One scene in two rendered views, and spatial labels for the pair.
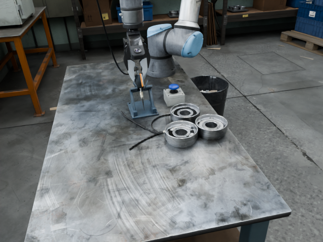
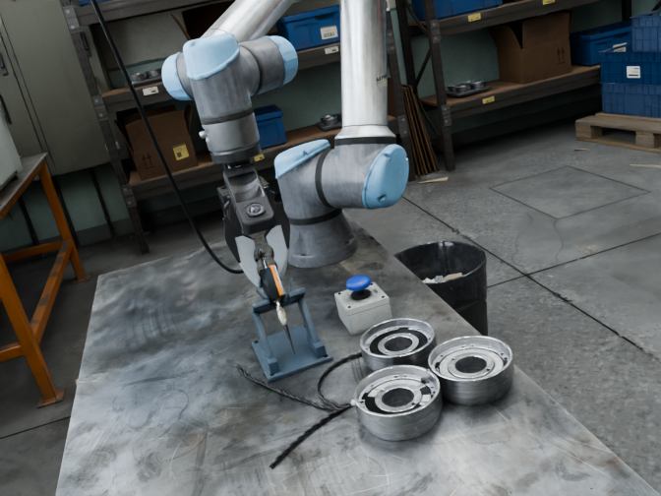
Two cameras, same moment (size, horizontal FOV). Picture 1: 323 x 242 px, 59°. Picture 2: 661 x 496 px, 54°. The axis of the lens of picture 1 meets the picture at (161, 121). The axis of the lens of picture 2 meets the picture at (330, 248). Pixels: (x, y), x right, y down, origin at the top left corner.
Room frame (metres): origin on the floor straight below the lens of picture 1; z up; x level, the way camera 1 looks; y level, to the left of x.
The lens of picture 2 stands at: (0.09, -0.01, 1.29)
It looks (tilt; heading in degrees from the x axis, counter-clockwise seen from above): 21 degrees down; 359
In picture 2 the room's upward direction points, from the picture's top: 12 degrees counter-clockwise
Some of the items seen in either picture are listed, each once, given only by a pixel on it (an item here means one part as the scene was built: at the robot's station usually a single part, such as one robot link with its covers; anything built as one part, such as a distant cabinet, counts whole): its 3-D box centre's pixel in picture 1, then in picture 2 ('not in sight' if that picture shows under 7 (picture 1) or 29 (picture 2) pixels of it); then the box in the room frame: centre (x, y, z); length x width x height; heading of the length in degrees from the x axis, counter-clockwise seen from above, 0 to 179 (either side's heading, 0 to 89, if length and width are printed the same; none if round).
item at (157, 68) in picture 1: (160, 62); (318, 230); (1.36, -0.01, 0.85); 0.15 x 0.15 x 0.10
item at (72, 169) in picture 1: (133, 110); (268, 359); (0.98, 0.11, 0.79); 1.20 x 0.60 x 0.02; 10
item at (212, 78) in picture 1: (205, 107); (442, 317); (2.03, -0.36, 0.21); 0.34 x 0.34 x 0.43
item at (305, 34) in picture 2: not in sight; (320, 27); (4.58, -0.32, 1.11); 0.52 x 0.38 x 0.22; 100
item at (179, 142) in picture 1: (181, 134); (398, 403); (0.75, -0.06, 0.82); 0.10 x 0.10 x 0.04
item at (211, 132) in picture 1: (211, 127); (471, 370); (0.79, -0.16, 0.82); 0.10 x 0.10 x 0.04
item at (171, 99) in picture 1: (173, 95); (362, 305); (1.03, -0.05, 0.82); 0.08 x 0.07 x 0.05; 10
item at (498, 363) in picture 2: (211, 127); (471, 370); (0.79, -0.16, 0.82); 0.08 x 0.08 x 0.02
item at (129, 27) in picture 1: (134, 39); (243, 186); (1.02, 0.08, 1.06); 0.09 x 0.08 x 0.12; 13
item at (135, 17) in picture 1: (131, 16); (229, 134); (1.02, 0.08, 1.14); 0.08 x 0.08 x 0.05
